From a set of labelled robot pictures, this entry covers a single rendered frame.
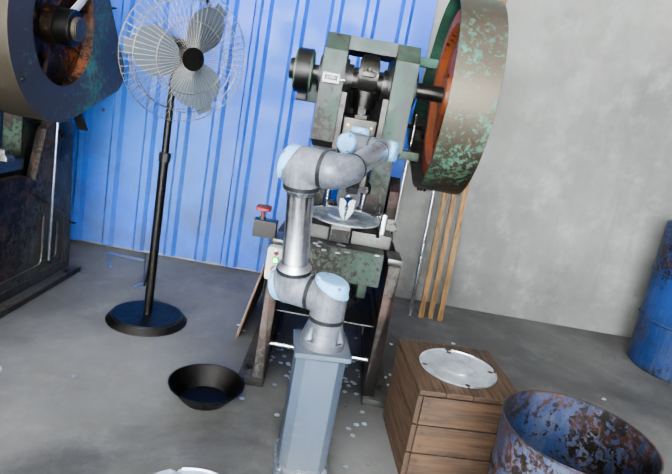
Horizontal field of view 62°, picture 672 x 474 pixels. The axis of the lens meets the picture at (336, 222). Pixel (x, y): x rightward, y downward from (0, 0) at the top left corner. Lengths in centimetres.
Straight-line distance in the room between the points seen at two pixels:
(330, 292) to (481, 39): 107
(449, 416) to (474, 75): 120
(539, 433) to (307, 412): 74
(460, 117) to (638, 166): 216
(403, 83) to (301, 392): 128
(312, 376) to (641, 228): 285
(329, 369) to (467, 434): 56
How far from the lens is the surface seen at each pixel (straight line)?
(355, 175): 169
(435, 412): 205
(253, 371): 252
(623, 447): 197
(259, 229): 234
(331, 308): 181
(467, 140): 218
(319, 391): 191
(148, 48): 260
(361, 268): 238
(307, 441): 201
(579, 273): 414
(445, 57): 278
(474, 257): 390
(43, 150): 317
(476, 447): 217
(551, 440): 203
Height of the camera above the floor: 125
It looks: 13 degrees down
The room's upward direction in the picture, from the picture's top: 10 degrees clockwise
